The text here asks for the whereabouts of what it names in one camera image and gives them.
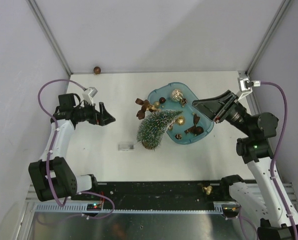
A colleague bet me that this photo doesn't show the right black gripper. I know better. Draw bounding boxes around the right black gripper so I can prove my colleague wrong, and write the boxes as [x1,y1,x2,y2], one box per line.
[192,90,254,137]

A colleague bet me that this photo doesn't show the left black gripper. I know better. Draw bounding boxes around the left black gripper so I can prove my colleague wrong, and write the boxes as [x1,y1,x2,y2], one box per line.
[73,99,115,127]

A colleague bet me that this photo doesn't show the teal plastic tray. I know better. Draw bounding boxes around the teal plastic tray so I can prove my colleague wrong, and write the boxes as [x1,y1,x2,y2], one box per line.
[147,82,214,145]

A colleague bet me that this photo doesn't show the brown ribbon bow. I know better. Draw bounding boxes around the brown ribbon bow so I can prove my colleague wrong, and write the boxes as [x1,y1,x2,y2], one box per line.
[184,113,202,135]

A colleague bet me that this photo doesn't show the clear battery box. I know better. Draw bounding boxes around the clear battery box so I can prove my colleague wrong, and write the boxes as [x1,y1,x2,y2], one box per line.
[118,142,134,152]

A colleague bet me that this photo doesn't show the brown ribbon bow garland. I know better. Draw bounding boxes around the brown ribbon bow garland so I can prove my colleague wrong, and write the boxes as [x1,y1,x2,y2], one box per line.
[135,98,161,120]

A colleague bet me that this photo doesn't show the brown matte bauble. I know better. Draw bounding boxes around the brown matte bauble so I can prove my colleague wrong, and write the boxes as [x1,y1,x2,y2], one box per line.
[93,66,101,75]

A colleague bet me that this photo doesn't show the small green christmas tree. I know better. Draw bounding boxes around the small green christmas tree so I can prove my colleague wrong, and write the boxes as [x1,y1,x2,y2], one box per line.
[136,109,183,150]

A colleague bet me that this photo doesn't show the small gold ornament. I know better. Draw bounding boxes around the small gold ornament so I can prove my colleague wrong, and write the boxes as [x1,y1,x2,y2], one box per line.
[201,185,213,196]

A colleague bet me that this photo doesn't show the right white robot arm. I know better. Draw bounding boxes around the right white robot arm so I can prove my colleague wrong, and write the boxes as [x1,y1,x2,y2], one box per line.
[192,90,298,240]

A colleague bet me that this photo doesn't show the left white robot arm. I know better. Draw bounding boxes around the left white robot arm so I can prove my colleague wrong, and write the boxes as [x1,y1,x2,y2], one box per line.
[28,93,116,202]

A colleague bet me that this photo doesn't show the gold faceted bauble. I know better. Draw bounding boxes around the gold faceted bauble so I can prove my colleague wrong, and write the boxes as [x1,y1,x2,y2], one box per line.
[175,116,186,126]

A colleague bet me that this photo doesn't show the large silver gold bauble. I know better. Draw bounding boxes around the large silver gold bauble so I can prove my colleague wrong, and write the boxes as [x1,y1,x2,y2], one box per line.
[170,89,183,102]

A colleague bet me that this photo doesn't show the small frosted pine cone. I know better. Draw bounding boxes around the small frosted pine cone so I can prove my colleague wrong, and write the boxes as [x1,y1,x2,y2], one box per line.
[175,133,182,140]

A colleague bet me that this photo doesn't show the small dark red bauble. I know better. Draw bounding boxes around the small dark red bauble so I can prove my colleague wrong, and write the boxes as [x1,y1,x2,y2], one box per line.
[159,97,166,104]

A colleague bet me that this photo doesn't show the small gold bauble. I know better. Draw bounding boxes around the small gold bauble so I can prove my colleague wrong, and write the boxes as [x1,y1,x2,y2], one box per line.
[154,101,160,107]

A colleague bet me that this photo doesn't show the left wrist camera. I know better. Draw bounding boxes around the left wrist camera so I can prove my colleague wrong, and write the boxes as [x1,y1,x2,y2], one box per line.
[82,87,98,106]

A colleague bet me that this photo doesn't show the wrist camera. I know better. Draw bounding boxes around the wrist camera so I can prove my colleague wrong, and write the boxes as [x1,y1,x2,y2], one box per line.
[82,87,98,106]
[236,76,261,101]

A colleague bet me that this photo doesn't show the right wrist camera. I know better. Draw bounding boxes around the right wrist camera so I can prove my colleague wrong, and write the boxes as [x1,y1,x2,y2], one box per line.
[236,76,261,101]

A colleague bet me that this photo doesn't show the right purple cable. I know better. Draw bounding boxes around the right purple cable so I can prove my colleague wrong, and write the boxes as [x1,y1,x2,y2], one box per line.
[238,81,298,240]

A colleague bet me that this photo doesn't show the purple cable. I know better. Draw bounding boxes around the purple cable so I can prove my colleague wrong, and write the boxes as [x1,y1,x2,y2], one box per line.
[37,79,115,223]
[238,81,298,240]

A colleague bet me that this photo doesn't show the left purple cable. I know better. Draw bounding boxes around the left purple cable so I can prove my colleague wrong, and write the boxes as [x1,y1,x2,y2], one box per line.
[37,79,115,223]

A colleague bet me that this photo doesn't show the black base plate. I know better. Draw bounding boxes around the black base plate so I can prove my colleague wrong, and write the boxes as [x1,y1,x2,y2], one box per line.
[71,180,249,211]

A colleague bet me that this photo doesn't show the grey slotted cable duct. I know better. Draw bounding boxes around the grey slotted cable duct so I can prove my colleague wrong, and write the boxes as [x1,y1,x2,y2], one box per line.
[33,201,226,216]

